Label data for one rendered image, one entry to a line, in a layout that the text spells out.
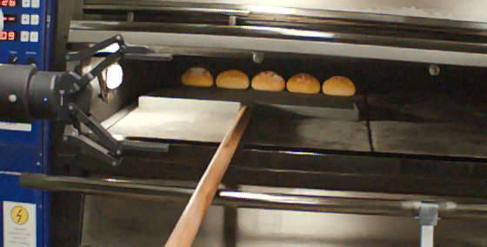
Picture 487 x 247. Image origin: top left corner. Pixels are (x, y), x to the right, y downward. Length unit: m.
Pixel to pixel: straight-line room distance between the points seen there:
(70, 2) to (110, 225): 0.48
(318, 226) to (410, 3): 0.50
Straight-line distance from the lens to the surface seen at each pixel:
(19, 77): 1.55
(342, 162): 2.08
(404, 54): 1.91
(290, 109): 2.54
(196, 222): 1.42
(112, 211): 2.17
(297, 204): 1.72
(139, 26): 1.94
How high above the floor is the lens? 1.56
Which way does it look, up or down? 8 degrees down
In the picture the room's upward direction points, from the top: 3 degrees clockwise
